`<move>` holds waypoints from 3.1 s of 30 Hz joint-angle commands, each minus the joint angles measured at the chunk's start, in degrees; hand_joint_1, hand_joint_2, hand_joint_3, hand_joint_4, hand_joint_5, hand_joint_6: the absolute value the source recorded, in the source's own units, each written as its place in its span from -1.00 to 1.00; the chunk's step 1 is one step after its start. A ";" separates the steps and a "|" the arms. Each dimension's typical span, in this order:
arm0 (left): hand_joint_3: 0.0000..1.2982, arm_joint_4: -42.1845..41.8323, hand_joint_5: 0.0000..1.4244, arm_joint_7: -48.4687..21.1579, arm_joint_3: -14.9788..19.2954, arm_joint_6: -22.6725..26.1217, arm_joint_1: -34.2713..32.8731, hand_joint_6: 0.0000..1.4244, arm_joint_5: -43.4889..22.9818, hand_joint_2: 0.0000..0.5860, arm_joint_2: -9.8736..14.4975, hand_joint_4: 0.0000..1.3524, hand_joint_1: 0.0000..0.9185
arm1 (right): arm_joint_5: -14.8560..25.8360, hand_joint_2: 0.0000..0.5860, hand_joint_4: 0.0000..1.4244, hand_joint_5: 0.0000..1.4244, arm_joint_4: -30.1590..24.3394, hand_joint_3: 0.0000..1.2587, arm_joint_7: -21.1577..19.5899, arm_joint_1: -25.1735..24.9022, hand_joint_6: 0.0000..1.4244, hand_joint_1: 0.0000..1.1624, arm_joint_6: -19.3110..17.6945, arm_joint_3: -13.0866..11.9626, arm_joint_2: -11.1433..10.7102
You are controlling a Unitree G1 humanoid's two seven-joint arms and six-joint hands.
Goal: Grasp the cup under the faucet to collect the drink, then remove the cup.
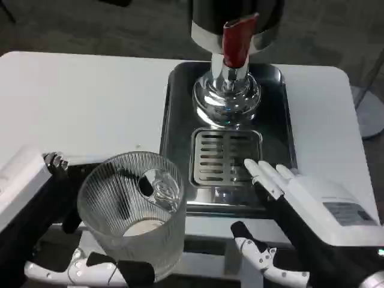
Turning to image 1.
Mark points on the clear ribbed glass cup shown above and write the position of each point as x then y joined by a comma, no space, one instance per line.
144,246

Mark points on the steel drink dispenser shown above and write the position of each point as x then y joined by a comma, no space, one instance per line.
210,99

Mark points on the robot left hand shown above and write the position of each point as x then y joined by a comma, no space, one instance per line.
21,240

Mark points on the grey floor stand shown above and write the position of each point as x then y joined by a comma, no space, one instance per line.
372,120

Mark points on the steel tray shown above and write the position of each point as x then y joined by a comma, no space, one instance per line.
177,126

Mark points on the silver right robot forearm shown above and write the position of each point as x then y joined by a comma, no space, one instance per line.
375,282

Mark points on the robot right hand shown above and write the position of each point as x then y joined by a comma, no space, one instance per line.
318,240

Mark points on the steel drip grid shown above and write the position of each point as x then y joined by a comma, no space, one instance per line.
213,162

